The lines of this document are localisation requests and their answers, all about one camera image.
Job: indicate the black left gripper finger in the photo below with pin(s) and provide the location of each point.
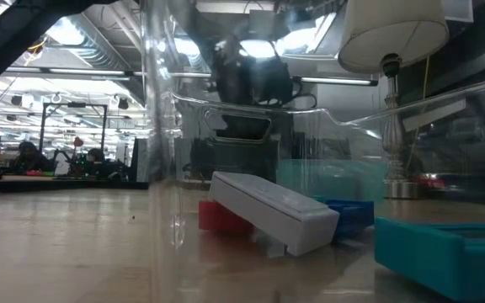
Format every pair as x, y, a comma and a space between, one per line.
234, 128
257, 128

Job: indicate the clear plastic bin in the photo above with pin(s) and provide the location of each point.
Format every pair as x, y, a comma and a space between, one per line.
175, 126

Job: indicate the white rectangular box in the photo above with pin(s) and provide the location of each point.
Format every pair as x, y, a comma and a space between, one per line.
276, 210

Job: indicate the red plastic box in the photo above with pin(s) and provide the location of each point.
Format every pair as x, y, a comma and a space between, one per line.
221, 216

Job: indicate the blue plastic box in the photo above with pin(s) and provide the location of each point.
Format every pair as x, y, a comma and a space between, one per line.
354, 216

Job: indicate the teal plastic tray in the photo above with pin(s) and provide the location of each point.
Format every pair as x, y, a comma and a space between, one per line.
427, 261

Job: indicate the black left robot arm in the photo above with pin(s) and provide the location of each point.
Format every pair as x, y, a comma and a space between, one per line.
15, 38

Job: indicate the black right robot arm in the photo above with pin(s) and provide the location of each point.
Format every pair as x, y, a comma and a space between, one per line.
478, 59

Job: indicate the black partition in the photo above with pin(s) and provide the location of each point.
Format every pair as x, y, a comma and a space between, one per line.
225, 160

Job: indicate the long ceiling light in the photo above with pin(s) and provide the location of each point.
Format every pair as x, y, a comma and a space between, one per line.
335, 80
70, 72

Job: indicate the grey curtain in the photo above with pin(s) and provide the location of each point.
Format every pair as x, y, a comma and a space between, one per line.
139, 160

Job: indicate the person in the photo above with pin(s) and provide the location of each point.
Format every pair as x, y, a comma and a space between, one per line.
28, 155
93, 159

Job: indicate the table lamp white shade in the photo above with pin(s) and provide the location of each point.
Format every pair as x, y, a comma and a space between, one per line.
394, 29

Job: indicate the red round ornament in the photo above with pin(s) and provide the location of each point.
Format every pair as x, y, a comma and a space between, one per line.
78, 141

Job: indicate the black frame stand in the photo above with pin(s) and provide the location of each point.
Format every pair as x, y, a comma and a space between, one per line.
74, 104

